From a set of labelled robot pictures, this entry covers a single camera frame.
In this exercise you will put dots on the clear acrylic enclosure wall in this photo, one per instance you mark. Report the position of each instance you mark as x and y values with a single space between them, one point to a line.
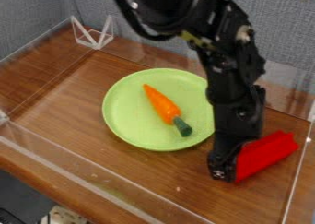
57 146

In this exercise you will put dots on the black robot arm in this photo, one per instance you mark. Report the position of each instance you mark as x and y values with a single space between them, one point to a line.
160 20

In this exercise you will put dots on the green plastic plate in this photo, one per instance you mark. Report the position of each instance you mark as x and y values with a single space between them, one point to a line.
134 122

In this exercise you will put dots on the red rectangular block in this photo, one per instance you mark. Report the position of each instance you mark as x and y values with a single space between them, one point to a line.
263 153

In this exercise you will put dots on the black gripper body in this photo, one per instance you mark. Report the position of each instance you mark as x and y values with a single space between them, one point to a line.
233 65

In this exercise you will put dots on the clear acrylic corner bracket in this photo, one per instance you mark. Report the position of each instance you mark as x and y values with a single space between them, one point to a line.
93 39

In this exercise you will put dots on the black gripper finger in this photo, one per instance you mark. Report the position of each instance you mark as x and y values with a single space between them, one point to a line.
221 158

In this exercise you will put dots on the orange toy carrot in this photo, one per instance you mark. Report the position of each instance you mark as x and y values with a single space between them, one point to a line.
166 109

